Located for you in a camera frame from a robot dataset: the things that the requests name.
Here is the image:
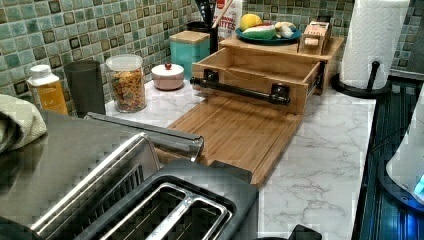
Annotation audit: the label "beige folded towel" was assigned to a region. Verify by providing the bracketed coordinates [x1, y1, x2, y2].
[0, 94, 47, 152]

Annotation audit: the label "toy banana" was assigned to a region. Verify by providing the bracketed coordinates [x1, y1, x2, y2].
[275, 22, 296, 38]

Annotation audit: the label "black paper towel holder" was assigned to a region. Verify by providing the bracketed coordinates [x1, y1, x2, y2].
[330, 60, 393, 99]

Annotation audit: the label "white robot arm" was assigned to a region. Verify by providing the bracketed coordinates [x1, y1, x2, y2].
[386, 91, 424, 205]

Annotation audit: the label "clear cereal jar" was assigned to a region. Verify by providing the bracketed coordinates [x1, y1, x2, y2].
[106, 54, 146, 113]

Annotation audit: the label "blue plate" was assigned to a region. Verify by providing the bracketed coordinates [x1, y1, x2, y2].
[235, 26, 303, 46]

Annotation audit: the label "toy watermelon slice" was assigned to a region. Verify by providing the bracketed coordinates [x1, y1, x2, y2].
[242, 25, 276, 40]

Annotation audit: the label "oat bites box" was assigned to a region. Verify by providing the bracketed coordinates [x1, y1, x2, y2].
[213, 0, 243, 40]

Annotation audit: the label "stainless steel toaster oven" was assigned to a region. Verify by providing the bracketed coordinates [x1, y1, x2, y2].
[0, 112, 204, 240]

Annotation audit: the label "bamboo cutting board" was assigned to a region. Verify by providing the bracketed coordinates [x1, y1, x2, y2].
[169, 96, 303, 187]

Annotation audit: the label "tea bag box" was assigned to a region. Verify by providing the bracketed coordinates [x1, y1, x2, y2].
[297, 21, 331, 55]

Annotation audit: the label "wooden spoon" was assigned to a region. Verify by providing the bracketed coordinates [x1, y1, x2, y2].
[212, 0, 233, 29]

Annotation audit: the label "wooden drawer with black handle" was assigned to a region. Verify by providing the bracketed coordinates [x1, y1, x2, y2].
[190, 47, 325, 114]

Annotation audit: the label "teal canister with wooden lid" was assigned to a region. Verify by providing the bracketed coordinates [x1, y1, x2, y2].
[169, 30, 210, 80]

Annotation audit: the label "black utensil holder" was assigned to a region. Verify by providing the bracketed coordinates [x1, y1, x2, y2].
[186, 21, 218, 54]

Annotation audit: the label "dark grey cup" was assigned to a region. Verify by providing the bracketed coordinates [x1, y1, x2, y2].
[64, 60, 106, 118]

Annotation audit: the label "yellow toy lemon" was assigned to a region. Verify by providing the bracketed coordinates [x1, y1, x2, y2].
[239, 14, 263, 31]

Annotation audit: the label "white paper towel roll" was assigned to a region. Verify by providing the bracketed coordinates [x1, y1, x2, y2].
[340, 0, 410, 89]

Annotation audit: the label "black two-slot toaster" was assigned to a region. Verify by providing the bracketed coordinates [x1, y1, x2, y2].
[73, 159, 259, 240]

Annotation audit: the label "wooden drawer cabinet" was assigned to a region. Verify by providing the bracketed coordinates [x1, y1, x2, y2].
[219, 36, 344, 95]

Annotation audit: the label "orange bottle with white cap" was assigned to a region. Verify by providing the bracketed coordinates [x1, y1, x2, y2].
[27, 65, 68, 115]

